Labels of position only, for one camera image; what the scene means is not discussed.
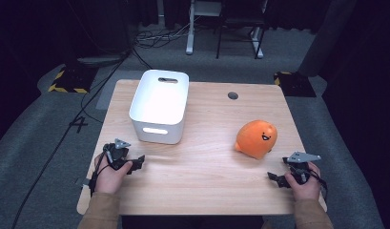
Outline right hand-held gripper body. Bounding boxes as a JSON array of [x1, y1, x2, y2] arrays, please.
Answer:
[[281, 151, 322, 186]]

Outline bundle of floor cables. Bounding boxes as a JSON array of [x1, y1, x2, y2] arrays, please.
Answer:
[[133, 23, 191, 50]]

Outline long black floor cable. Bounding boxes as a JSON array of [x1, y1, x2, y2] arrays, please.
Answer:
[[10, 51, 133, 229]]

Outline black yellow striped floor plate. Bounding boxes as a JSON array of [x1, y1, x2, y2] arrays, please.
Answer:
[[273, 71, 318, 98], [47, 64, 100, 94]]

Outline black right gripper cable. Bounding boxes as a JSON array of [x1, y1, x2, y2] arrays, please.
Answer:
[[306, 168, 329, 202]]

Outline person's left hand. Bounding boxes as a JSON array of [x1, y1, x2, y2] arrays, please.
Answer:
[[93, 152, 133, 195]]

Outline white desk leg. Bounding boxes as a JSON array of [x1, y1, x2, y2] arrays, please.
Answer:
[[185, 0, 197, 56], [250, 26, 265, 60]]

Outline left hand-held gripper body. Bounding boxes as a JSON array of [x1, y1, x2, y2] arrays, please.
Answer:
[[102, 137, 133, 170]]

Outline black chair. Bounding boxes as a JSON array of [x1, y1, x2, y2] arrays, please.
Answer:
[[216, 0, 267, 60]]

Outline white plastic storage bin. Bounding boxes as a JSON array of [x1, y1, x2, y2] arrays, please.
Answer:
[[128, 69, 190, 146]]

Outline orange plush toy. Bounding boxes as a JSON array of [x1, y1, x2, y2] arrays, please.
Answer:
[[234, 119, 278, 161]]

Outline person's right hand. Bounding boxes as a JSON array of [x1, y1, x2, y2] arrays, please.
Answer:
[[284, 161, 321, 202]]

